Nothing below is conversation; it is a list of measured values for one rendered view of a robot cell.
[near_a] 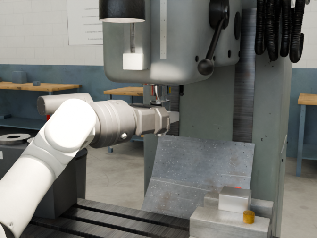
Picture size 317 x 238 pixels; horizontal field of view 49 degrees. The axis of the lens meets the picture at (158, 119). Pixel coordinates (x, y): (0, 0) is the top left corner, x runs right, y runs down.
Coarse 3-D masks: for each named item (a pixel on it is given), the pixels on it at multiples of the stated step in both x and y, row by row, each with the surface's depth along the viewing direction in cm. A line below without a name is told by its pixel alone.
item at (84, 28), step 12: (72, 0) 570; (84, 0) 561; (96, 0) 552; (72, 12) 574; (84, 12) 564; (96, 12) 556; (72, 24) 578; (84, 24) 568; (96, 24) 559; (72, 36) 582; (84, 36) 572; (96, 36) 563
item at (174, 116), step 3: (168, 111) 75; (171, 111) 75; (174, 111) 76; (177, 111) 77; (171, 114) 75; (174, 114) 76; (177, 114) 76; (171, 117) 75; (174, 117) 76; (177, 117) 77; (171, 120) 75; (174, 120) 76; (177, 120) 77
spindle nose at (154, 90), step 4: (152, 88) 74; (156, 88) 74; (160, 88) 74; (164, 88) 74; (168, 88) 75; (152, 92) 75; (156, 92) 74; (160, 92) 74; (164, 92) 74; (168, 92) 75
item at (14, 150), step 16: (0, 144) 94; (16, 144) 94; (0, 160) 93; (16, 160) 91; (0, 176) 94; (64, 176) 95; (48, 192) 90; (64, 192) 95; (48, 208) 91; (64, 208) 95
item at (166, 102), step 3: (153, 99) 78; (150, 102) 76; (153, 102) 75; (156, 102) 75; (159, 102) 74; (162, 102) 74; (165, 102) 75; (168, 102) 75; (156, 105) 75; (159, 105) 74; (162, 105) 75; (165, 105) 75
